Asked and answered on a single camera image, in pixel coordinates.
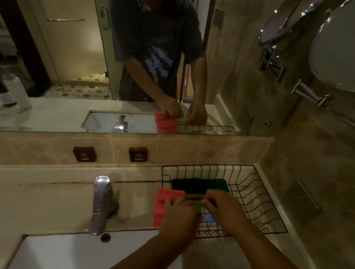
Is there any person's left hand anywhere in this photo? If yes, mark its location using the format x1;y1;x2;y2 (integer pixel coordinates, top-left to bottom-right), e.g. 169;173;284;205
155;194;205;252

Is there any person's right hand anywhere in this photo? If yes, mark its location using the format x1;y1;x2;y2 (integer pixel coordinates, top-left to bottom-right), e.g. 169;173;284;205
197;189;256;241

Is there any light green sponge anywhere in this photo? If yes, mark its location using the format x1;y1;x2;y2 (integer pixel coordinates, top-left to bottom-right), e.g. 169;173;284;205
183;196;218;209

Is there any red ridged sponge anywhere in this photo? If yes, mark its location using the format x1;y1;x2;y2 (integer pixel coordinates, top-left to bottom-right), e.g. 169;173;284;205
151;187;187;230

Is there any person's left forearm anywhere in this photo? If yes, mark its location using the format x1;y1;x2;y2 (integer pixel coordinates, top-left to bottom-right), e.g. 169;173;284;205
96;227;192;269

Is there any dark green scouring pad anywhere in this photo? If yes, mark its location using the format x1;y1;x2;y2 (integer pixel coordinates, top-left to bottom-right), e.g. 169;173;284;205
170;172;231;200

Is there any small dark red box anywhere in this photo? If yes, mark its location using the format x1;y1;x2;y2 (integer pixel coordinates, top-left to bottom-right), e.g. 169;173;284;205
71;145;96;164
127;146;150;165

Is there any chrome sink faucet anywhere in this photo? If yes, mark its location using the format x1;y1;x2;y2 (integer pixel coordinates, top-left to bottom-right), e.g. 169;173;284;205
87;174;123;239

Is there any white sink basin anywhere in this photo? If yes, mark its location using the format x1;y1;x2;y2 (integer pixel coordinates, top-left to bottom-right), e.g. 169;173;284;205
5;211;192;269

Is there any black wire dish rack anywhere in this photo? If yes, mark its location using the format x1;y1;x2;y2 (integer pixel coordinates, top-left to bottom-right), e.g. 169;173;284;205
153;154;296;250

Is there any metal wall switch plate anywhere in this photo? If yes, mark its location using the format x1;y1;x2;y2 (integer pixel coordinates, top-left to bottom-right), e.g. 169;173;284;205
280;178;326;226

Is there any large wall mirror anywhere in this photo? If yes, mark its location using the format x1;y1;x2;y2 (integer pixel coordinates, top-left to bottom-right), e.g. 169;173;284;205
0;0;295;168

